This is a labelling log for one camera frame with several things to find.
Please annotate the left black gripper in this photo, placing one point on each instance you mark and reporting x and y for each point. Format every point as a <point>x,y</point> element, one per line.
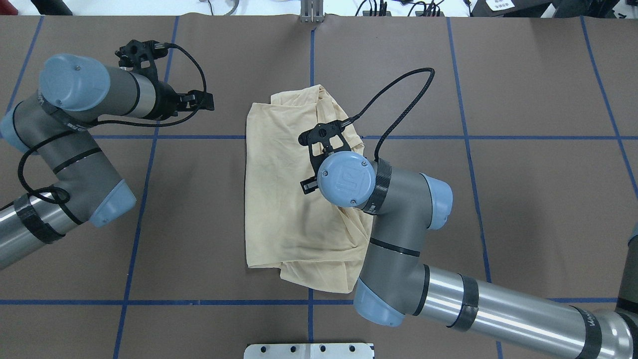
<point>167,99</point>

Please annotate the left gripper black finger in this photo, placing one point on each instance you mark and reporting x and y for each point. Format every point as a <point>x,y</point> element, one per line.
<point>309,185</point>

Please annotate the beige long-sleeve printed shirt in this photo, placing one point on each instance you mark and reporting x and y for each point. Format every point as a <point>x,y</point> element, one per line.
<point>312,242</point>

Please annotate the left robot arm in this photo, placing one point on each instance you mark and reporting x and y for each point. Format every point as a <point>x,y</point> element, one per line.
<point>66,177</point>

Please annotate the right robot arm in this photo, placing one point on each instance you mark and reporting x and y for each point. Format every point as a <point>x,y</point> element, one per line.
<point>393,283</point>

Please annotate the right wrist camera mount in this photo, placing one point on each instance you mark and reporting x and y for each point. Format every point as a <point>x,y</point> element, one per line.
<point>331,138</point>

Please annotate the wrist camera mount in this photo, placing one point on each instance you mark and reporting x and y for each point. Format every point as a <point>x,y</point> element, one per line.
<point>139,57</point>
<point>331,138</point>

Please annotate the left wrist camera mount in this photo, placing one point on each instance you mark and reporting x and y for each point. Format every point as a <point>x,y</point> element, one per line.
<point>139,57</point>

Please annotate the aluminium frame post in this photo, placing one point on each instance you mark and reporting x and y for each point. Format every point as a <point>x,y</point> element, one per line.
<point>312,11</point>

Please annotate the white camera mast pedestal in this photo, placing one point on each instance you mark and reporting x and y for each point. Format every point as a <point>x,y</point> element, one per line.
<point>310,351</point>

